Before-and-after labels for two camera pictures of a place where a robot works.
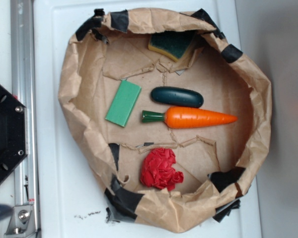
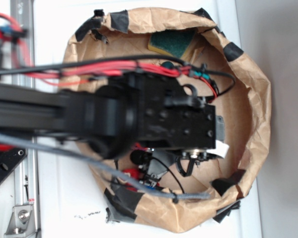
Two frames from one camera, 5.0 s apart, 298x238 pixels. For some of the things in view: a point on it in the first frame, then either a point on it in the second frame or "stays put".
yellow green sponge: x=174 y=44 stays put
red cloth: x=156 y=169 to x=134 y=173
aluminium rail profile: x=23 y=88 stays put
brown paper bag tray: x=173 y=119 stays put
